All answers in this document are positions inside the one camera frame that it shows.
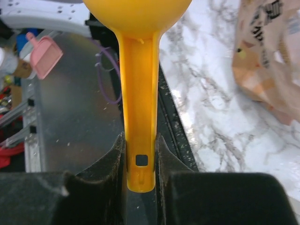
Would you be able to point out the yellow litter scoop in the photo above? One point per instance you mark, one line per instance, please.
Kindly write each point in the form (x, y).
(139, 26)

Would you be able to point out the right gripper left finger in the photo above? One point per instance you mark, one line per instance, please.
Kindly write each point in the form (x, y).
(91, 197)

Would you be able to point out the pink cat litter bag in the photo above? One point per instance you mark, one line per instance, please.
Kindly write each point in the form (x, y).
(266, 56)

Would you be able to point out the pink dustpan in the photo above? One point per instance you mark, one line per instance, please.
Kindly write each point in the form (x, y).
(44, 56)

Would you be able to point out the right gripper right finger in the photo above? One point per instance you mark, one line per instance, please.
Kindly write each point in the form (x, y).
(187, 197)

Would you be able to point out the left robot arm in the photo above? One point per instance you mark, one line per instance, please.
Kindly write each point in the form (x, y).
(59, 15)

